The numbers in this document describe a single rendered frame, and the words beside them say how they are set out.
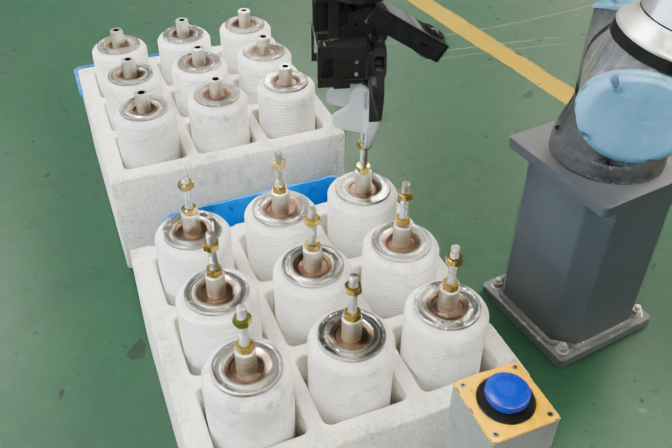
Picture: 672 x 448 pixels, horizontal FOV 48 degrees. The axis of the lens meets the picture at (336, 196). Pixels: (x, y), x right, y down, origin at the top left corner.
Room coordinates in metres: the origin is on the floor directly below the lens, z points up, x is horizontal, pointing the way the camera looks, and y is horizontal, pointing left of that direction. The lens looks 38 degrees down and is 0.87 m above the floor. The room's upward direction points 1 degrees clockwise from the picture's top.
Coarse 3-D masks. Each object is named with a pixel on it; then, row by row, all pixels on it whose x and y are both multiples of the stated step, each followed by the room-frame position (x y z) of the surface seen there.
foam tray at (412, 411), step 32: (320, 224) 0.84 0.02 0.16; (160, 288) 0.69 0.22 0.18; (160, 320) 0.64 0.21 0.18; (384, 320) 0.64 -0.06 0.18; (160, 352) 0.59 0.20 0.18; (288, 352) 0.59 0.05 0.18; (512, 352) 0.59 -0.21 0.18; (192, 384) 0.54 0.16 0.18; (416, 384) 0.54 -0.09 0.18; (192, 416) 0.50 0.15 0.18; (320, 416) 0.50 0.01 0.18; (384, 416) 0.50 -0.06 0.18; (416, 416) 0.50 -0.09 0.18
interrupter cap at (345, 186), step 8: (344, 176) 0.84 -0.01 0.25; (352, 176) 0.84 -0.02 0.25; (376, 176) 0.84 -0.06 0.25; (336, 184) 0.82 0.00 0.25; (344, 184) 0.82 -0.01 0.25; (352, 184) 0.82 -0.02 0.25; (376, 184) 0.82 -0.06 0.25; (384, 184) 0.82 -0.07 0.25; (336, 192) 0.80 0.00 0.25; (344, 192) 0.80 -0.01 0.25; (352, 192) 0.81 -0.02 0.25; (376, 192) 0.80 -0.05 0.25; (384, 192) 0.80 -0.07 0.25; (344, 200) 0.79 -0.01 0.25; (352, 200) 0.79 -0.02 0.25; (360, 200) 0.79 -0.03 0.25; (368, 200) 0.79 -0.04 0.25; (376, 200) 0.78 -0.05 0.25; (384, 200) 0.79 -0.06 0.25
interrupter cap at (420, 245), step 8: (384, 224) 0.73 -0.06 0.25; (392, 224) 0.74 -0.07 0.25; (416, 224) 0.74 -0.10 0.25; (376, 232) 0.72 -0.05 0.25; (384, 232) 0.72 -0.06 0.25; (392, 232) 0.72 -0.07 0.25; (416, 232) 0.72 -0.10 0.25; (424, 232) 0.72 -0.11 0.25; (376, 240) 0.71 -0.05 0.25; (384, 240) 0.71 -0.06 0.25; (416, 240) 0.71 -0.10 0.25; (424, 240) 0.71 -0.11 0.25; (376, 248) 0.69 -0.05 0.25; (384, 248) 0.69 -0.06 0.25; (392, 248) 0.69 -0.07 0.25; (400, 248) 0.69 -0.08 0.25; (408, 248) 0.69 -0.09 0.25; (416, 248) 0.69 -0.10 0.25; (424, 248) 0.69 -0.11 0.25; (384, 256) 0.68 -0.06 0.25; (392, 256) 0.68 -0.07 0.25; (400, 256) 0.68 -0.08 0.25; (408, 256) 0.68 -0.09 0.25; (416, 256) 0.68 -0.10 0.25; (424, 256) 0.68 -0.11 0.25
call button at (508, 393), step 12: (504, 372) 0.44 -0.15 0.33; (492, 384) 0.43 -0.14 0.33; (504, 384) 0.43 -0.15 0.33; (516, 384) 0.43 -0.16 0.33; (492, 396) 0.41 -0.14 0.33; (504, 396) 0.41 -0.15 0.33; (516, 396) 0.41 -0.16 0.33; (528, 396) 0.41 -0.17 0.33; (504, 408) 0.40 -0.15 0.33; (516, 408) 0.40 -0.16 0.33
